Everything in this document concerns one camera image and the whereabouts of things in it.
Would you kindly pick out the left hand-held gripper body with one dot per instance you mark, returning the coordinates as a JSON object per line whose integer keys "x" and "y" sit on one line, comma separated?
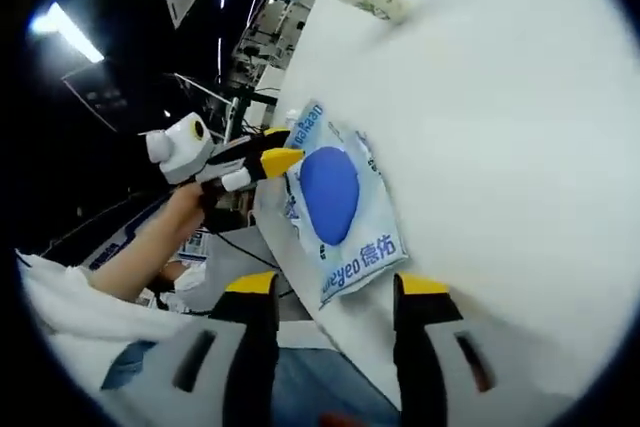
{"x": 175, "y": 152}

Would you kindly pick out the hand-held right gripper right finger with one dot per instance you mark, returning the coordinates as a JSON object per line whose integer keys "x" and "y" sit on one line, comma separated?
{"x": 415, "y": 357}

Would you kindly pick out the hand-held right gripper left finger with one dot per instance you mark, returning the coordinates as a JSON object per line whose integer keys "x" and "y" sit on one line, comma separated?
{"x": 250, "y": 347}

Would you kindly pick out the clear plastic water bottle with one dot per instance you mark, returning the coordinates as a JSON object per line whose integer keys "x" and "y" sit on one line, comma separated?
{"x": 293, "y": 118}

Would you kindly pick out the white blue wipes pack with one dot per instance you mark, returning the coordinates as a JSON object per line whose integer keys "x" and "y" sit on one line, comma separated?
{"x": 330, "y": 197}

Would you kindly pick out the person's left hand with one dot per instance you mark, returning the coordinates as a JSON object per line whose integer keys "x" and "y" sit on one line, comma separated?
{"x": 187, "y": 207}

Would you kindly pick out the person's right hand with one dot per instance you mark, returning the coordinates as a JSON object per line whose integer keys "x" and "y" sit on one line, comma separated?
{"x": 340, "y": 419}

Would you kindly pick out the ceiling light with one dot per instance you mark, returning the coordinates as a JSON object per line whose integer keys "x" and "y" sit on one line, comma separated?
{"x": 70, "y": 32}

